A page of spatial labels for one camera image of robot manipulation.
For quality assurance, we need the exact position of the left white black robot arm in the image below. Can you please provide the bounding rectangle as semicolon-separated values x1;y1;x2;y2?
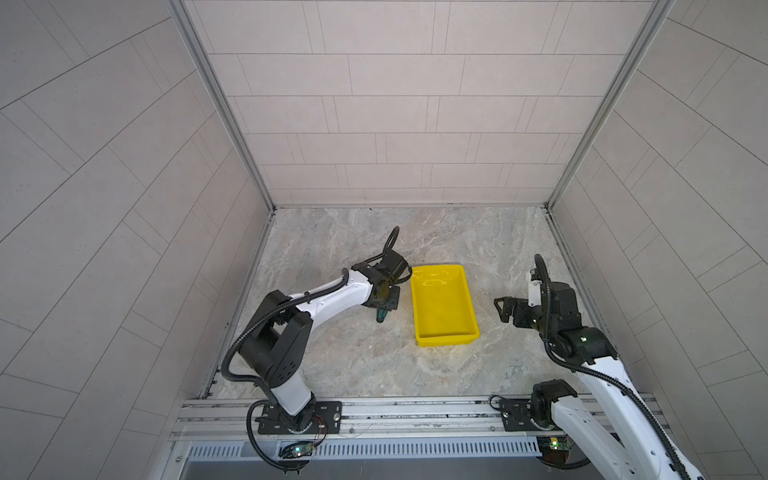
220;249;412;432

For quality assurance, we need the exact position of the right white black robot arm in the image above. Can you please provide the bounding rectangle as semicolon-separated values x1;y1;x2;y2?
493;279;703;479

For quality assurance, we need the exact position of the yellow plastic bin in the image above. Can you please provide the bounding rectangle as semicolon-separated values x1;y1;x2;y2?
410;264;480;348

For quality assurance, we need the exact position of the right green circuit board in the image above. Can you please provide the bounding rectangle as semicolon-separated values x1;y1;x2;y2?
537;436;571;466

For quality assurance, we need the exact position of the green circuit board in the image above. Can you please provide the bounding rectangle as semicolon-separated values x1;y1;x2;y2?
279;441;316;460
537;436;571;466

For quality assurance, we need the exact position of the left green circuit board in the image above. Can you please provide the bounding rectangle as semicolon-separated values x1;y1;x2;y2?
279;441;316;460

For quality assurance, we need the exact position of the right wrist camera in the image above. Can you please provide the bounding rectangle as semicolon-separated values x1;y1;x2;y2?
527;269;542;308

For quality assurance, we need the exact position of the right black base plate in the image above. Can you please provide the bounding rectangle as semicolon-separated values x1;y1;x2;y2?
489;396;555;432

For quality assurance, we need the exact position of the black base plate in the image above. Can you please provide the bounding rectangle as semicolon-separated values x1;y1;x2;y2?
489;396;555;432
258;400;342;435

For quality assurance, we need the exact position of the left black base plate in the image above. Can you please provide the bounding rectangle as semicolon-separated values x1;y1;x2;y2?
258;400;342;435

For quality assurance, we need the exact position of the right black base cable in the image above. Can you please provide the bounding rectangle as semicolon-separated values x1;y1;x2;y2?
536;455;592;472

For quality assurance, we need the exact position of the black base cable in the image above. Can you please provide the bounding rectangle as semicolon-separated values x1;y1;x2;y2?
245;399;301;474
536;455;592;472

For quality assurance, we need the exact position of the left black base cable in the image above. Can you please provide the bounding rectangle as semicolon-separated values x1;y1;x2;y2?
245;399;301;474

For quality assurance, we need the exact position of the aluminium mounting rail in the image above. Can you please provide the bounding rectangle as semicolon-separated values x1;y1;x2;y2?
170;394;575;444

